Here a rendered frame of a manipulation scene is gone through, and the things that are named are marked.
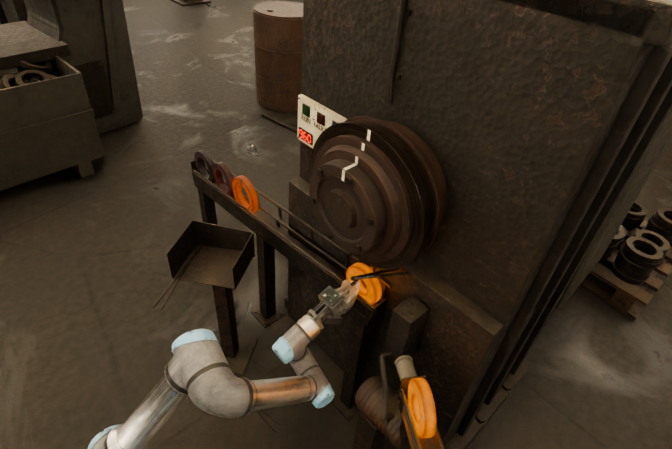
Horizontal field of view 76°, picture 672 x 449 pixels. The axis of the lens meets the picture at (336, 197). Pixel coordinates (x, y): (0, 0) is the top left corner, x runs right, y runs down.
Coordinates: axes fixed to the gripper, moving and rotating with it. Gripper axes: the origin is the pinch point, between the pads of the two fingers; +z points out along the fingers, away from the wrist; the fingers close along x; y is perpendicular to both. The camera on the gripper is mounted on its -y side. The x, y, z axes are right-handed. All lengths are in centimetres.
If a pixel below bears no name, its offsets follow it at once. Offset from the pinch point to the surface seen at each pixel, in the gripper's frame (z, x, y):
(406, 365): -8.7, -29.8, -2.9
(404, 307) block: 3.1, -19.2, 4.3
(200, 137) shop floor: 37, 244, -91
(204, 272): -35, 51, -5
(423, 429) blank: -19.8, -45.7, 3.3
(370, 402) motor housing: -22.4, -25.6, -17.2
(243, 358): -45, 43, -63
